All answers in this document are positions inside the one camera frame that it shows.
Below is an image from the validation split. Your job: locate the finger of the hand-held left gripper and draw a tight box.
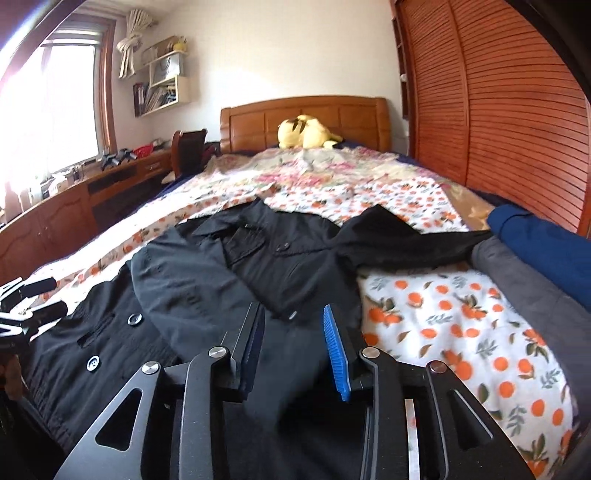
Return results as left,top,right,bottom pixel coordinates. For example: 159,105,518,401
17,276,57,301
23,300,69,333

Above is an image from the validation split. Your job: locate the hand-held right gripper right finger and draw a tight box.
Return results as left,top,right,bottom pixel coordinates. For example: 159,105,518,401
322,304,536,480

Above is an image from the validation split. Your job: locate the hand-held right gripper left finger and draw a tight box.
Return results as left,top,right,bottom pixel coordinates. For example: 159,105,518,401
53,302,266,480

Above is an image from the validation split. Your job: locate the black coat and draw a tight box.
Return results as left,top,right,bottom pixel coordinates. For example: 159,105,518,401
0,198,495,480

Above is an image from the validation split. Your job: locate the person's left hand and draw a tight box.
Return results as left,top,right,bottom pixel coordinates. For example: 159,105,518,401
0,355,24,402

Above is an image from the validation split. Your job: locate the wooden desk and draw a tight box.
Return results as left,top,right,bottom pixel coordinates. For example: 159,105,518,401
0,148,174,282

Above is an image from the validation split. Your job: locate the orange print blanket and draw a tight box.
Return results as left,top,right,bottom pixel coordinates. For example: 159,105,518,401
28,175,578,480

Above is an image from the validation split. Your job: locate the pink floral blanket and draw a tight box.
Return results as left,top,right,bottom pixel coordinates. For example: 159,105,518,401
203,147,398,213

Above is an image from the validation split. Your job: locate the window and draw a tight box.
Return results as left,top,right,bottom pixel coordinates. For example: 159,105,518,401
0,32,116,199

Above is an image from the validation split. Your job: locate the folded grey cloth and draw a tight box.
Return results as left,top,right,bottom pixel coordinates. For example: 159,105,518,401
471,235,591,384

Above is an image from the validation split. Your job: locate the wooden chair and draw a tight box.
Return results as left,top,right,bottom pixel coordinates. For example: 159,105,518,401
171,129,208,178

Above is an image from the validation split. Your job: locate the tan bed cover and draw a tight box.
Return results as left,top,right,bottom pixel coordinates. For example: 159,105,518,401
455,185,498,228

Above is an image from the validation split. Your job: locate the row of books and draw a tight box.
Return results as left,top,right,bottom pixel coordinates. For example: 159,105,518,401
134,82,178,116

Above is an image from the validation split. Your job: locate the yellow plush toy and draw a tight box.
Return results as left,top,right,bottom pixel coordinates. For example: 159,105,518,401
277,114,343,149

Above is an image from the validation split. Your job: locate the folded blue cloth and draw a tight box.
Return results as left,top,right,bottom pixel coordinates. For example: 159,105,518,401
487,204,591,301

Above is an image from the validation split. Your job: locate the wooden bed headboard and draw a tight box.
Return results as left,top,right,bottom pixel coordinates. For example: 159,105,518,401
220,95,392,154

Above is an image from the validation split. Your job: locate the tied cream curtain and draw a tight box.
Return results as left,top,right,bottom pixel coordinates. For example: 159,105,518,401
117,9,160,79

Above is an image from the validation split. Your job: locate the wooden louvred wardrobe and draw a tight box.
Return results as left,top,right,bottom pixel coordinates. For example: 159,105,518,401
392,0,591,236

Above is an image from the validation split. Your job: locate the white wall shelf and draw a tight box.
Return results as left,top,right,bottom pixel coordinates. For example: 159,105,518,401
133,37,191,117

